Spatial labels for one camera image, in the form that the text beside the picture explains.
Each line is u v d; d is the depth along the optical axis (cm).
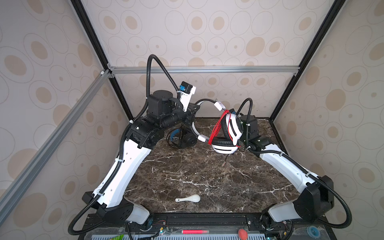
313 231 71
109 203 37
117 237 69
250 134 59
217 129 53
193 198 81
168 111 43
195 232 71
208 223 75
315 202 42
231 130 49
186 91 47
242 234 69
